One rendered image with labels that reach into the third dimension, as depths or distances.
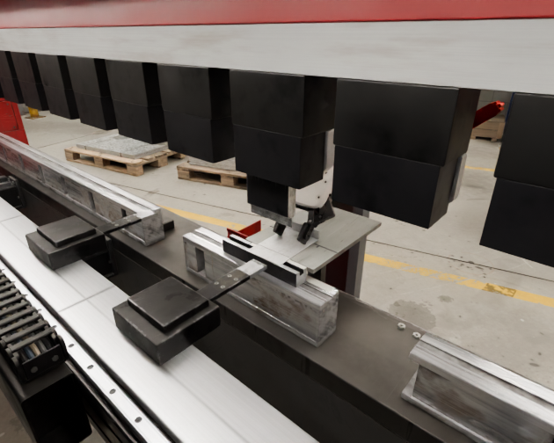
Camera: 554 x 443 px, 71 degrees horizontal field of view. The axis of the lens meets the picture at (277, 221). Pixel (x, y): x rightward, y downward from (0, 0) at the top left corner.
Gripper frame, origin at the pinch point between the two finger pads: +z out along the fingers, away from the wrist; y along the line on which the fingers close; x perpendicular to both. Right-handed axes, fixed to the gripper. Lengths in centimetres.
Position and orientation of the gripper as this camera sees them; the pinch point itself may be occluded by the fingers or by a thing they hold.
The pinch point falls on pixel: (292, 230)
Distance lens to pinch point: 79.8
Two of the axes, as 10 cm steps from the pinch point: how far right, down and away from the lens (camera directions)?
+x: 4.7, 3.3, 8.2
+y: 7.8, 2.7, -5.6
